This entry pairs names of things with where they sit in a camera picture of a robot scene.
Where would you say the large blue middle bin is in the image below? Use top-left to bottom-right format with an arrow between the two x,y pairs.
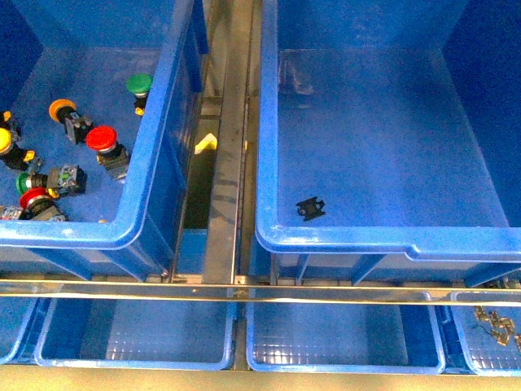
256,1 -> 520,287

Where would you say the large blue bin with buttons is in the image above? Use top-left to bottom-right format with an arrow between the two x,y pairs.
1,1 -> 208,280

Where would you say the small black plastic clip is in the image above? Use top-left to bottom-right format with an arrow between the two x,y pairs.
296,196 -> 326,222

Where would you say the small blue bin far left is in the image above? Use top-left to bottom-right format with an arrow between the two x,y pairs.
1,297 -> 37,365

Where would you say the metal divider rail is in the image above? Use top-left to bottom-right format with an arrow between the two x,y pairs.
202,1 -> 260,285

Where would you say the pile of metal clips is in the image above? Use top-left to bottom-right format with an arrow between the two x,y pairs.
474,305 -> 520,350

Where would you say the yellow mushroom push button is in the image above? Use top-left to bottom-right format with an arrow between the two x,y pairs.
1,128 -> 42,174

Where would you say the small blue bin with clips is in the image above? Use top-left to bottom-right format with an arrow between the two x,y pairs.
443,292 -> 520,377

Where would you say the red button lower left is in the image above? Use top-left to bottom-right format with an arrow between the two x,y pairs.
19,187 -> 68,222

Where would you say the orange mushroom push button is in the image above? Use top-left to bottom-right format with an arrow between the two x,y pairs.
48,99 -> 94,145

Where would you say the red mushroom push button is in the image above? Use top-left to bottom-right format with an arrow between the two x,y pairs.
85,125 -> 130,180

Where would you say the green mushroom push button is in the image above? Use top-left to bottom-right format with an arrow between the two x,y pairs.
125,73 -> 153,116

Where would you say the small blue front bin middle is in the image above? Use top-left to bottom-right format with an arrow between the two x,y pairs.
246,302 -> 445,375

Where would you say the metal shelf front rail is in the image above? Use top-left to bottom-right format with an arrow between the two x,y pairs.
1,279 -> 520,307

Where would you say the small blue front bin left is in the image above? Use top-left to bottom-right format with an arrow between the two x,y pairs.
34,299 -> 236,371

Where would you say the green button with contact block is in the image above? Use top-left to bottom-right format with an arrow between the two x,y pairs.
15,164 -> 87,199

